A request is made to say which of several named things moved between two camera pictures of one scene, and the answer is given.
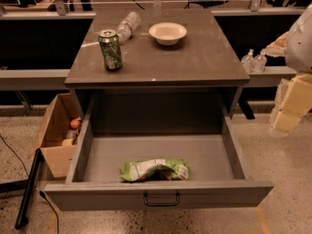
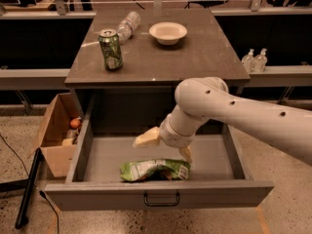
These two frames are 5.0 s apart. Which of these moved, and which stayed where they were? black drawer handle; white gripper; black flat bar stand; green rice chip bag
Moved: white gripper
Stayed: black flat bar stand; green rice chip bag; black drawer handle
